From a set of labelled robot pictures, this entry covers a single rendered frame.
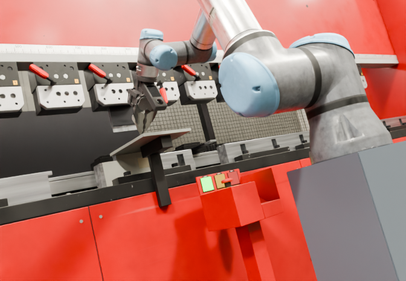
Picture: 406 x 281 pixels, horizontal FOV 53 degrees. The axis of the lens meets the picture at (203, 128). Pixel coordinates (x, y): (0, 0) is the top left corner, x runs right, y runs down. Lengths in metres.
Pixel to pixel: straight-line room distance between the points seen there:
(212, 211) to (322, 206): 0.61
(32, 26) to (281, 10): 1.35
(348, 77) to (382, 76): 2.45
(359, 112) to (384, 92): 2.45
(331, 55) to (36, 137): 1.47
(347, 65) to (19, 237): 0.92
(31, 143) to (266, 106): 1.41
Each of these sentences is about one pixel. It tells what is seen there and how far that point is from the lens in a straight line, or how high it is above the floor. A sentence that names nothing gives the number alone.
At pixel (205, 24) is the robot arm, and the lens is 1.20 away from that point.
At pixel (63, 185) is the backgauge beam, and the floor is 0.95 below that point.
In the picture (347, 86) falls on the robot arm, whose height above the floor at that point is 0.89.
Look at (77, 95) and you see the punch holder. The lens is 1.47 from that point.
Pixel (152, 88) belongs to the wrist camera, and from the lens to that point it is 1.38.
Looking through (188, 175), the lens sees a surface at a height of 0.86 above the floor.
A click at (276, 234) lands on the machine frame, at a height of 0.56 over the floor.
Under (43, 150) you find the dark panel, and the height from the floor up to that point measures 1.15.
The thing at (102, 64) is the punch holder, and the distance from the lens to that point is 1.56.
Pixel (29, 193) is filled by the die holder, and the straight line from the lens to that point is 1.36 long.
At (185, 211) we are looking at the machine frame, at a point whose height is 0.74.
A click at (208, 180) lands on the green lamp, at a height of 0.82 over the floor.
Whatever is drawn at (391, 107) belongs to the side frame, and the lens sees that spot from 3.21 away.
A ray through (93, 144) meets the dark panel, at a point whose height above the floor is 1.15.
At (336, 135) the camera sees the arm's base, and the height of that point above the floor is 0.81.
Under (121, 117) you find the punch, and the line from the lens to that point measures 1.54.
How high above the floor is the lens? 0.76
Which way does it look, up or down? 10 degrees up
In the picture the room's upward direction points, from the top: 14 degrees counter-clockwise
